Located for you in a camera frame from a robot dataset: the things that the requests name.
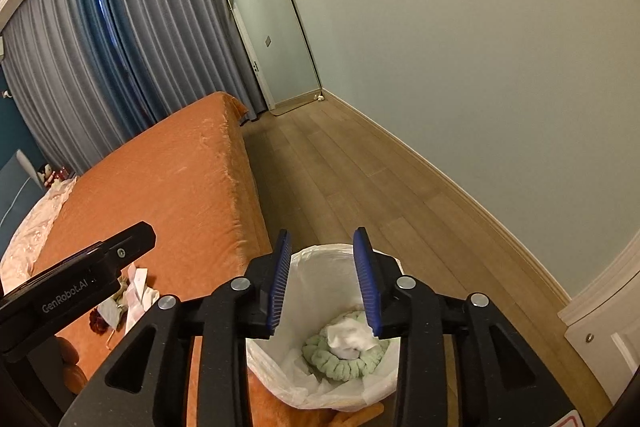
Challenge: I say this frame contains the white paper towel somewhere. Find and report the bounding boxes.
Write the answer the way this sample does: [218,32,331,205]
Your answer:
[321,311,378,360]

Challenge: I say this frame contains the white bag lined trash bin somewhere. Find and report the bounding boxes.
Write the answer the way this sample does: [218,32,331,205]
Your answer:
[246,244,400,412]

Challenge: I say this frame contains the left hand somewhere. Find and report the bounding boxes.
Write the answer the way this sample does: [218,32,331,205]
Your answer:
[55,337,88,395]

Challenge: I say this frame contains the pink quilt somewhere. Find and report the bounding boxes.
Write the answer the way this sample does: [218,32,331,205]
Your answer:
[1,176,78,294]

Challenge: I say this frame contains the dark red scrunchie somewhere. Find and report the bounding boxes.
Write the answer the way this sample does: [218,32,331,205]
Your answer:
[89,308,110,336]

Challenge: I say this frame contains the white cabinet door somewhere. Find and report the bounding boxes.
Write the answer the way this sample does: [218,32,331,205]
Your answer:
[559,237,640,403]

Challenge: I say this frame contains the blue upholstered headboard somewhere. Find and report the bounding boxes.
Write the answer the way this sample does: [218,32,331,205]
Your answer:
[0,150,44,256]

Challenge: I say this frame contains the toys on nightstand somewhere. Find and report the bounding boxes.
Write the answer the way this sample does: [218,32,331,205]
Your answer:
[37,164,70,188]

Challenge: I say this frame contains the orange velvet bed cover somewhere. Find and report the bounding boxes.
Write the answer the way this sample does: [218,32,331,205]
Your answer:
[29,90,386,427]

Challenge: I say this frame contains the grey blue curtain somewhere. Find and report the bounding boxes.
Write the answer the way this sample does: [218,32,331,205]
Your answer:
[2,0,266,173]

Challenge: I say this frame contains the gold framed floor mirror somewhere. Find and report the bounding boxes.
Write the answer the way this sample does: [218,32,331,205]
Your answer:
[227,0,323,116]

